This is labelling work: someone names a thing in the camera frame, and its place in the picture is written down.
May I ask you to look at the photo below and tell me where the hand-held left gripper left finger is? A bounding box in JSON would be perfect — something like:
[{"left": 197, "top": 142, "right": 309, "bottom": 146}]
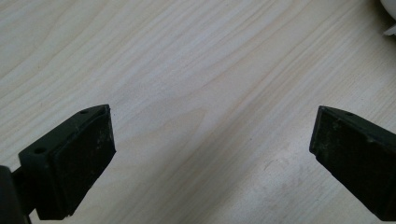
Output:
[{"left": 11, "top": 104, "right": 117, "bottom": 221}]

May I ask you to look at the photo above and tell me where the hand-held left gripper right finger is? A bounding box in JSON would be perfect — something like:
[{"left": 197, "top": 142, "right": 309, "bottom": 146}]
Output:
[{"left": 308, "top": 105, "right": 396, "bottom": 222}]

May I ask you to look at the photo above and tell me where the white round object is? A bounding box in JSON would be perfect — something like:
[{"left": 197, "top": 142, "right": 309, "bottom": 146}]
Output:
[{"left": 379, "top": 0, "right": 396, "bottom": 21}]

